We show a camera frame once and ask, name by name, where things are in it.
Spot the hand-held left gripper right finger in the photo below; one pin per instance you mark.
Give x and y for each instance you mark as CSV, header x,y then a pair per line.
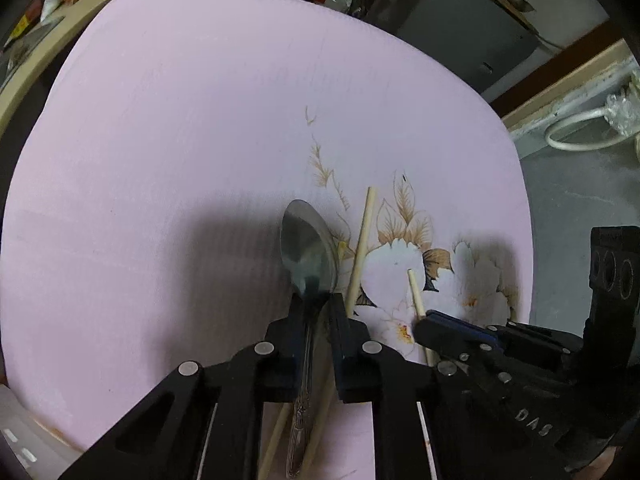
x,y
350,360

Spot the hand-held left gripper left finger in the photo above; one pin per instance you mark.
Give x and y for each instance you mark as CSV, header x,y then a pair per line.
x,y
277,360

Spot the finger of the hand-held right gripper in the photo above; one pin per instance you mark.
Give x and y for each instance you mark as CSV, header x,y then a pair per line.
x,y
460,324
440,337

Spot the steel spoon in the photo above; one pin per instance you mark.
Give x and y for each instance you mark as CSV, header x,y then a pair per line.
x,y
305,245

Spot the pink floral tablecloth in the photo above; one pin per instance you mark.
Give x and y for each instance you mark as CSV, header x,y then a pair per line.
x,y
175,135

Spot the white plastic basket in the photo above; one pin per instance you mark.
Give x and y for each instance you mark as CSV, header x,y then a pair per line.
x,y
25,440

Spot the crumpled clear plastic bag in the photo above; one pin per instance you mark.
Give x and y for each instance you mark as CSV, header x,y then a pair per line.
x,y
624,110

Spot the grey metal cabinet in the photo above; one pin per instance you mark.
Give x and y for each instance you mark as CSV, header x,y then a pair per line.
x,y
450,25

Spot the white packet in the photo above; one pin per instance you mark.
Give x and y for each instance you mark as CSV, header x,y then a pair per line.
x,y
52,2

